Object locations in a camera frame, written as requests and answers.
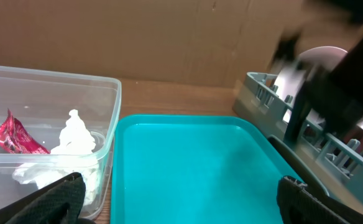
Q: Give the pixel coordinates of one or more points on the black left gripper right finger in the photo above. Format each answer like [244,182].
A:
[298,206]

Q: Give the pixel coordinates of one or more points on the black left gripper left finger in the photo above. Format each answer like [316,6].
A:
[60,202]

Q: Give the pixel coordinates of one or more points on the white tissue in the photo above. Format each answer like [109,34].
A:
[75,140]

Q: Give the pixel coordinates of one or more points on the red snack wrapper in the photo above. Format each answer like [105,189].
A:
[15,139]

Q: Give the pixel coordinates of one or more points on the large white pink plate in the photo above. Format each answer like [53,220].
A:
[291,69]

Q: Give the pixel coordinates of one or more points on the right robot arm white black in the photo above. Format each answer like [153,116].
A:
[335,92]

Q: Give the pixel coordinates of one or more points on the grey dishwasher rack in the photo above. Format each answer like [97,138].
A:
[335,163]

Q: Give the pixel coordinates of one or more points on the clear plastic bin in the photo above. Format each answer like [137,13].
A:
[43,102]

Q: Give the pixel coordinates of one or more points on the teal plastic tray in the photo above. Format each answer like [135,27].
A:
[197,169]

